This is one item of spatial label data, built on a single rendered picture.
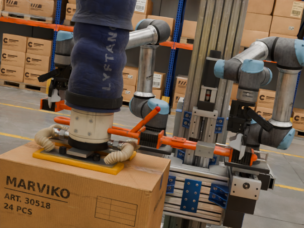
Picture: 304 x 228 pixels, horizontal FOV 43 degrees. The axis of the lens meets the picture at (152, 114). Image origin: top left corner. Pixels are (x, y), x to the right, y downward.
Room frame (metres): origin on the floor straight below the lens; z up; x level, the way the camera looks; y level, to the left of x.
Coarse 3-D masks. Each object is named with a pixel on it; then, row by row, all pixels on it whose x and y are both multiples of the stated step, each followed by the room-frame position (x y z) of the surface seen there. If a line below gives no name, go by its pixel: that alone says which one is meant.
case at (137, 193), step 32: (0, 160) 1.34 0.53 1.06; (32, 160) 1.36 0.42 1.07; (160, 160) 1.59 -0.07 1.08; (0, 192) 1.34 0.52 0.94; (32, 192) 1.32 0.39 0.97; (64, 192) 1.29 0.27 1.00; (96, 192) 1.27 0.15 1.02; (128, 192) 1.25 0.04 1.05; (160, 192) 1.44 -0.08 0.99; (0, 224) 1.34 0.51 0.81; (32, 224) 1.32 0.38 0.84; (64, 224) 1.29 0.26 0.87; (96, 224) 1.27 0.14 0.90; (128, 224) 1.25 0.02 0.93; (160, 224) 1.61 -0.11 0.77
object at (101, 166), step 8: (40, 152) 1.41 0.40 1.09; (48, 152) 1.41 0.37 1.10; (56, 152) 1.42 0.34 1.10; (64, 152) 1.42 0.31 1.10; (48, 160) 1.38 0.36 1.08; (56, 160) 1.38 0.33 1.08; (64, 160) 1.37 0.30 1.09; (72, 160) 1.38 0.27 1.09; (80, 160) 1.38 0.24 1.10; (88, 160) 1.39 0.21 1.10; (96, 160) 1.39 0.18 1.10; (88, 168) 1.35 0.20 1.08; (96, 168) 1.35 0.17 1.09; (104, 168) 1.34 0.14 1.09; (112, 168) 1.35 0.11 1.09; (120, 168) 1.38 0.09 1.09
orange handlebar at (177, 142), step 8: (64, 104) 1.80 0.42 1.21; (56, 120) 1.50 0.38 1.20; (64, 120) 1.50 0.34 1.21; (112, 128) 1.47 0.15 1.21; (120, 128) 1.50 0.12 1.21; (128, 136) 1.45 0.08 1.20; (136, 136) 1.44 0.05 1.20; (168, 144) 1.42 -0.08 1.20; (176, 144) 1.41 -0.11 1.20; (184, 144) 1.41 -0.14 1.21; (192, 144) 1.41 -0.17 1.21; (216, 152) 1.38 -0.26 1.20; (224, 152) 1.38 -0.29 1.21
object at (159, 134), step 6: (144, 132) 1.46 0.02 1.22; (150, 132) 1.47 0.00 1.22; (156, 132) 1.49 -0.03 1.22; (162, 132) 1.46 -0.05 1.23; (138, 138) 1.43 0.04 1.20; (144, 138) 1.42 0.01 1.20; (150, 138) 1.42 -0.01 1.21; (156, 138) 1.41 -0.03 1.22; (138, 144) 1.43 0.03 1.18; (144, 144) 1.41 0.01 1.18; (150, 144) 1.41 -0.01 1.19; (156, 144) 1.41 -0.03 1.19
